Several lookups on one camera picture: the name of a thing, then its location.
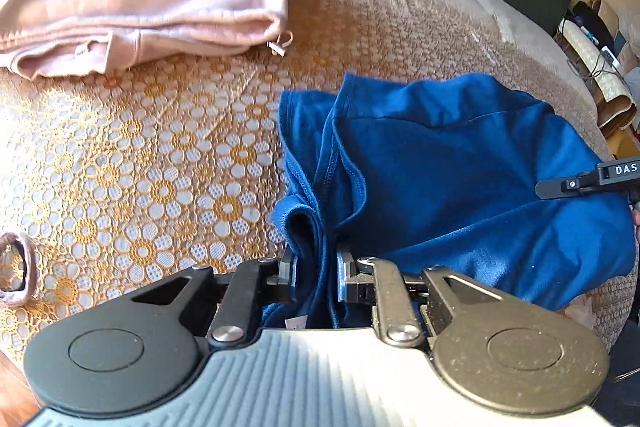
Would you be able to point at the wooden armchair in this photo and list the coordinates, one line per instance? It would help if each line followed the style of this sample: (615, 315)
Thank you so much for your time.
(610, 97)

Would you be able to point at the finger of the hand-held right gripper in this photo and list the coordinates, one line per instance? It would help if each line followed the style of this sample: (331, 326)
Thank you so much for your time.
(557, 188)

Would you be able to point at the floral lace tablecloth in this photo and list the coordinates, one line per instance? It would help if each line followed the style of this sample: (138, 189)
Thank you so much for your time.
(150, 157)

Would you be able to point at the white device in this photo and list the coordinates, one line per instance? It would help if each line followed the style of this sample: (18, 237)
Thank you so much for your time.
(611, 57)

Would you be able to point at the blue shirt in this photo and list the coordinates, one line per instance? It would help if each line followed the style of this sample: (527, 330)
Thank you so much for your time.
(450, 167)

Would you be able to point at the black bag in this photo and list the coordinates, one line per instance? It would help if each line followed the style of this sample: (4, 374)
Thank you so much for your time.
(590, 17)

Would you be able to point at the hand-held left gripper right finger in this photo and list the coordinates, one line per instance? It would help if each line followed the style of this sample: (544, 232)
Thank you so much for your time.
(342, 277)

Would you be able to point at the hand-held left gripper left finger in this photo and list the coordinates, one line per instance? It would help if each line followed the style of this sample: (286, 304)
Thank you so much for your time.
(288, 277)

